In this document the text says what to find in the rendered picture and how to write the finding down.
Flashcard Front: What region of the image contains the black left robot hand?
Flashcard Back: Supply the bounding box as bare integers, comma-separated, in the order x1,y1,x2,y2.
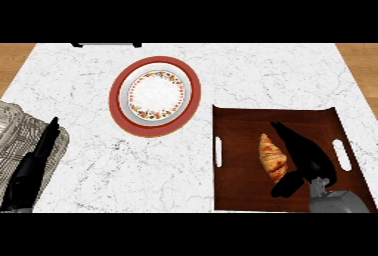
0,116,64,212

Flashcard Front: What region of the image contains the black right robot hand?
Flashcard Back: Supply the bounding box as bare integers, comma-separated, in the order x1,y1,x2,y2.
269,121,340,198

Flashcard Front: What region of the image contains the golden brown croissant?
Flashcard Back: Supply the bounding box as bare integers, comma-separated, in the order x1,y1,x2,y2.
259,133,290,184

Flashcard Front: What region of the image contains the dark brown wooden tray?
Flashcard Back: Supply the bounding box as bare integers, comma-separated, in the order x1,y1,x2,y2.
211,104,378,213

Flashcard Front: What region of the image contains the white plate with floral rim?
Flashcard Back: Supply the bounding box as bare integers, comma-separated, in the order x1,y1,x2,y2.
118,63,191,128

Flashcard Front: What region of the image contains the red oval placemat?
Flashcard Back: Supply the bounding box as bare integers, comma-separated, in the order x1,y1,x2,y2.
108,55,203,139

